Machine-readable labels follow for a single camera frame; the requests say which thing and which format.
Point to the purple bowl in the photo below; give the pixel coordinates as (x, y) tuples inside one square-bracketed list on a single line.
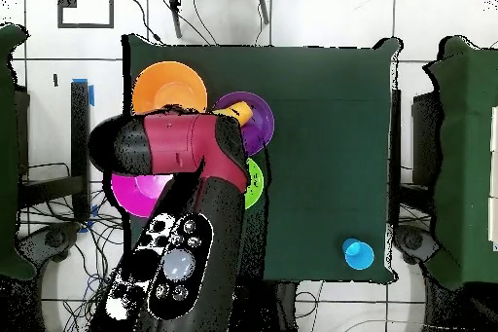
[(260, 125)]

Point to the orange cup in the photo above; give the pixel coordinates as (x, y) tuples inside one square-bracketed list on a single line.
[(241, 110)]

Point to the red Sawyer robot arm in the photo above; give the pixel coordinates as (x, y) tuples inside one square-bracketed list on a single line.
[(179, 145)]

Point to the green bowl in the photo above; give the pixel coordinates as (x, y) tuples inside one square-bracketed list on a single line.
[(255, 184)]

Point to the dark green table cloth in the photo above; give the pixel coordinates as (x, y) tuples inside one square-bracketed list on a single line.
[(330, 153)]

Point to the orange bowl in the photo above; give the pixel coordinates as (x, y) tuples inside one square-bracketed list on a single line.
[(167, 86)]

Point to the pink bowl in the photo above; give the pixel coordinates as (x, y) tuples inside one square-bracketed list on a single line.
[(132, 195)]

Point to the blue cup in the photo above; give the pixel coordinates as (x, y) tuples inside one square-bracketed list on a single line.
[(358, 255)]

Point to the blue tape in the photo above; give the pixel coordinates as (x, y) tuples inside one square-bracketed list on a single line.
[(92, 95)]

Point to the green cloth covered table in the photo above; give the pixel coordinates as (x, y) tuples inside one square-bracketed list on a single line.
[(467, 153), (7, 153)]

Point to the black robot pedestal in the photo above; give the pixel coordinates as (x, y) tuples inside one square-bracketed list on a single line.
[(280, 308)]

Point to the black table frame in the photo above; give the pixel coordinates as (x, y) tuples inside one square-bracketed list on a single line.
[(80, 145)]

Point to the black square floor frame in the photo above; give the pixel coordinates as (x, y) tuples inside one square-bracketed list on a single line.
[(111, 5)]

